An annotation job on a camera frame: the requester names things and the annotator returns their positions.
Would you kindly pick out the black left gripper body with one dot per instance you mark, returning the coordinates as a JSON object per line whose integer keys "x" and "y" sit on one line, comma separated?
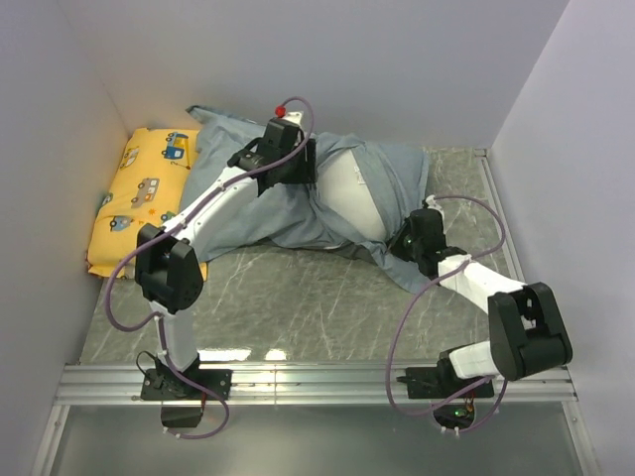
{"x": 304, "y": 172}

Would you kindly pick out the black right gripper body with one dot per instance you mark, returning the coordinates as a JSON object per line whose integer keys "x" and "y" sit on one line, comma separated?
{"x": 404, "y": 245}

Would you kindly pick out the white pillow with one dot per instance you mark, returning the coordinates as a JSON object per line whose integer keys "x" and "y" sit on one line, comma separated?
{"x": 349, "y": 183}

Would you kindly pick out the grey striped pillowcase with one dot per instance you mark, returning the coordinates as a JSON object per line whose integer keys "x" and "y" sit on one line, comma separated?
{"x": 292, "y": 216}

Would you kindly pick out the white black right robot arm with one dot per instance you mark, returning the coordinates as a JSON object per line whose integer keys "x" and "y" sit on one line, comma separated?
{"x": 527, "y": 334}

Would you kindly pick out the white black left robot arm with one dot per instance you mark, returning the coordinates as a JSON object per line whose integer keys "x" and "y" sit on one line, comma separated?
{"x": 167, "y": 267}

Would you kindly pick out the yellow cartoon car pillow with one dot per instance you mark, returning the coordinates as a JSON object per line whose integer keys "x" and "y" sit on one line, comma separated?
{"x": 147, "y": 188}

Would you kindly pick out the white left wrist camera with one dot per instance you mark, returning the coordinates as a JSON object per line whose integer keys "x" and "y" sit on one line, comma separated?
{"x": 295, "y": 117}

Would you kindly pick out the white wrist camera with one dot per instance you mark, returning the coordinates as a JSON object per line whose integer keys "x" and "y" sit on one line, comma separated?
{"x": 431, "y": 202}
{"x": 295, "y": 117}

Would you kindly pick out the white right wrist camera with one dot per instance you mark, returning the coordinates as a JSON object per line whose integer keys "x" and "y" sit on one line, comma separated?
{"x": 431, "y": 202}

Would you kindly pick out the aluminium side rail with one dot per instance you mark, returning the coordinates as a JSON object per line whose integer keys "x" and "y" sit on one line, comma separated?
{"x": 508, "y": 249}

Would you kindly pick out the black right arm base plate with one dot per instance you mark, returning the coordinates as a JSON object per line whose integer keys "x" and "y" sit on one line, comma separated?
{"x": 431, "y": 383}

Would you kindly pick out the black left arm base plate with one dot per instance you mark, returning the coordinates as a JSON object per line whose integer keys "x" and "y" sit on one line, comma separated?
{"x": 162, "y": 385}

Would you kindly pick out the black box under rail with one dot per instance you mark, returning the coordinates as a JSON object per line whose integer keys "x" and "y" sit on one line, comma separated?
{"x": 176, "y": 417}

